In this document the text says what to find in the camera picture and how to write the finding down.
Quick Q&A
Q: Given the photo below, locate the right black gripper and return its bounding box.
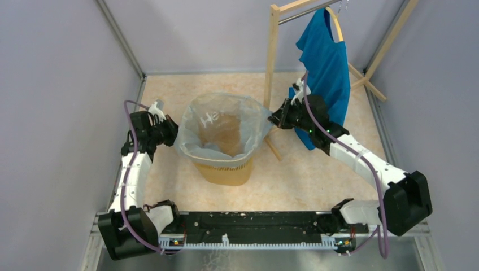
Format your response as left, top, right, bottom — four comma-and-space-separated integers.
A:
268, 98, 314, 134

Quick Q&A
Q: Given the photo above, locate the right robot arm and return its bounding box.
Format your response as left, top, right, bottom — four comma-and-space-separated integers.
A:
268, 94, 433, 236

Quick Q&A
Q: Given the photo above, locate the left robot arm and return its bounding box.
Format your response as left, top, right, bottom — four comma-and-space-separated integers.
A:
98, 108, 181, 260

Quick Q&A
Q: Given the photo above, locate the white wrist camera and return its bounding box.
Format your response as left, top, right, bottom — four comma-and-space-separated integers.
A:
290, 77, 311, 105
148, 99, 166, 123

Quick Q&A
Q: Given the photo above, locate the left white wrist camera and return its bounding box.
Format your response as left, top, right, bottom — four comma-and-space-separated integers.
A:
148, 99, 166, 123

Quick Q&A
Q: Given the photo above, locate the yellow clothes hanger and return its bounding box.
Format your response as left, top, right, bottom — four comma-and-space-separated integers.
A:
325, 6, 344, 42

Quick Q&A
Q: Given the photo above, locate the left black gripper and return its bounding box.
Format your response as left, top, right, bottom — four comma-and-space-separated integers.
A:
147, 114, 191, 147

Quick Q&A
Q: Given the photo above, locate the blue t-shirt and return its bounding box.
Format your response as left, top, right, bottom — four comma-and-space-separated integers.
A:
296, 8, 350, 130

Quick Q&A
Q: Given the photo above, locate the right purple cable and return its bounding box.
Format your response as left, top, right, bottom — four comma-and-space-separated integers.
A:
301, 70, 391, 260

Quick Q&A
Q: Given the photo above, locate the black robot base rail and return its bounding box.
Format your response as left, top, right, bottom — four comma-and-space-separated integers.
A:
161, 211, 369, 244

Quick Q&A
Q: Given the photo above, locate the blue plastic trash bag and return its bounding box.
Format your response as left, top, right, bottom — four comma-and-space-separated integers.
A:
174, 93, 273, 168

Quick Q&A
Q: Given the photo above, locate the white cable duct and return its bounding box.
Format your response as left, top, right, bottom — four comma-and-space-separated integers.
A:
159, 234, 356, 251

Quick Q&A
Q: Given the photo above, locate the wooden clothes rack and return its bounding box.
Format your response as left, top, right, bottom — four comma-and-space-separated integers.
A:
262, 0, 420, 163

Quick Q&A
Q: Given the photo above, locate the metal corner post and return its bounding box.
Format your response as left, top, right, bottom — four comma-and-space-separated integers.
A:
94, 0, 146, 81

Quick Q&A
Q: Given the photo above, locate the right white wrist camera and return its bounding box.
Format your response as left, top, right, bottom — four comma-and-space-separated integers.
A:
290, 77, 311, 105

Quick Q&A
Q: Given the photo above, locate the yellow mesh trash bin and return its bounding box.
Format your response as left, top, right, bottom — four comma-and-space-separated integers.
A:
192, 116, 255, 187

